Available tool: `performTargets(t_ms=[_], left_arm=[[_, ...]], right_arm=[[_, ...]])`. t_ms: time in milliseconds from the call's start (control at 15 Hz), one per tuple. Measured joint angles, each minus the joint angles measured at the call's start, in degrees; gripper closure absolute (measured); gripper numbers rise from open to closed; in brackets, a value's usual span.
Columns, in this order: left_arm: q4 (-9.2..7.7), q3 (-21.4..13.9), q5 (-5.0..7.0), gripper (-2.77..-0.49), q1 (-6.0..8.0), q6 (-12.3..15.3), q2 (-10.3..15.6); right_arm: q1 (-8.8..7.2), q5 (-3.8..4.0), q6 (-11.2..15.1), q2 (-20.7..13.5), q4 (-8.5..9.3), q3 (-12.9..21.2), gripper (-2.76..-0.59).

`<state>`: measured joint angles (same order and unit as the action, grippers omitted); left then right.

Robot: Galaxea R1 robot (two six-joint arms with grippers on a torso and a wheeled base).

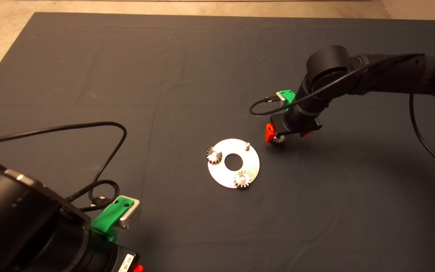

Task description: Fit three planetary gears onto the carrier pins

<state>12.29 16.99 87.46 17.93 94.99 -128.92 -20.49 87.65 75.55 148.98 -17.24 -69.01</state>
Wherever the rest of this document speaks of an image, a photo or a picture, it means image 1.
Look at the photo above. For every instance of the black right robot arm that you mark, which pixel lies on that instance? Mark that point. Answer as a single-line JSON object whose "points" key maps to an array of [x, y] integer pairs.
{"points": [[372, 75]]}

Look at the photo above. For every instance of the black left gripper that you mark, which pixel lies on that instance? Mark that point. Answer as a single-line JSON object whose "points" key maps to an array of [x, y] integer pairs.
{"points": [[108, 260]]}

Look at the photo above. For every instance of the small steel planetary gear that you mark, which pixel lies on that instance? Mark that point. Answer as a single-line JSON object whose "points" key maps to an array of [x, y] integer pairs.
{"points": [[214, 155], [242, 180], [279, 140]]}

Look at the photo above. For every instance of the green right camera mount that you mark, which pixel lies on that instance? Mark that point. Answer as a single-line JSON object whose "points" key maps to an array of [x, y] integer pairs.
{"points": [[288, 95]]}

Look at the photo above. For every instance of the dark grey table cloth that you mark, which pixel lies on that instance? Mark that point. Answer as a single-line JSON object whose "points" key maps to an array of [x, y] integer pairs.
{"points": [[217, 56]]}

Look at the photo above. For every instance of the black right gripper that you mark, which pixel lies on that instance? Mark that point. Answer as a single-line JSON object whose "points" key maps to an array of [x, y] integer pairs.
{"points": [[296, 122]]}

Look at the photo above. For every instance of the round metal carrier plate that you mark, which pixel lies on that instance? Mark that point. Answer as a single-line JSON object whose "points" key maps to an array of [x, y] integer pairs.
{"points": [[221, 175]]}

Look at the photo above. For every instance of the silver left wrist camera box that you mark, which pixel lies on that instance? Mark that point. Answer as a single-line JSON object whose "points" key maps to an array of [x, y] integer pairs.
{"points": [[131, 215]]}

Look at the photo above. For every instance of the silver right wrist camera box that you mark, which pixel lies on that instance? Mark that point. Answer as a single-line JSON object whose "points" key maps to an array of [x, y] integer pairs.
{"points": [[281, 97]]}

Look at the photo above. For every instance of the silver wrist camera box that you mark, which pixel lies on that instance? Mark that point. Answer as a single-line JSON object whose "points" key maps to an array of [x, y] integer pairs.
{"points": [[131, 215], [281, 97]]}

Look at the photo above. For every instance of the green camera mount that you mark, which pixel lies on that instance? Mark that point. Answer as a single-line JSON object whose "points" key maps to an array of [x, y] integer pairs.
{"points": [[108, 219], [288, 95]]}

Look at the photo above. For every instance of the green left camera mount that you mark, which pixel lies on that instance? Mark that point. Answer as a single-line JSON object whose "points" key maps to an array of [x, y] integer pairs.
{"points": [[108, 219]]}

